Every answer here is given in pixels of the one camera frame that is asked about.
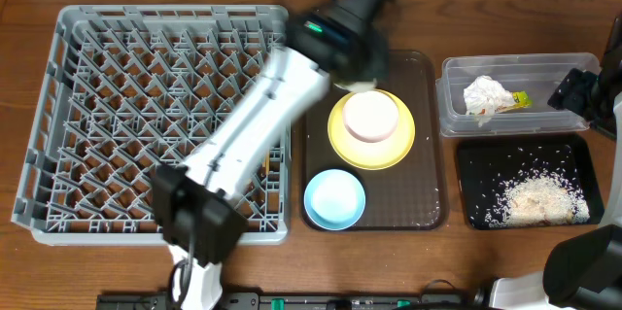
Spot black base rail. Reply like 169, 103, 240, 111
95, 293, 485, 310

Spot yellow green snack wrapper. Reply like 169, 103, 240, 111
495, 91, 533, 113

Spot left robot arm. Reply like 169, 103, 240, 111
152, 7, 388, 309

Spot clear plastic bin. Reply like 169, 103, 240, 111
436, 52, 600, 137

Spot spilled rice pile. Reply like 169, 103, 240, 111
484, 145, 590, 228

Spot white cup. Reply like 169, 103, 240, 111
333, 79, 377, 93

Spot pink shallow bowl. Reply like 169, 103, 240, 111
342, 90, 399, 143

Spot light blue bowl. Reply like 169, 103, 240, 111
303, 169, 366, 231

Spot dark brown serving tray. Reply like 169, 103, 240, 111
293, 51, 446, 231

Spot grey plastic dishwasher rack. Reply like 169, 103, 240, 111
12, 5, 288, 246

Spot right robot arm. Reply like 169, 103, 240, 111
482, 17, 621, 310

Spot wooden chopstick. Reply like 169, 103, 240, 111
263, 152, 271, 178

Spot black rectangular tray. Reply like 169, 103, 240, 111
457, 134, 605, 230

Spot white tissue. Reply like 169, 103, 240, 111
463, 76, 515, 127

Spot yellow round plate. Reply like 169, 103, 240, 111
328, 89, 415, 170

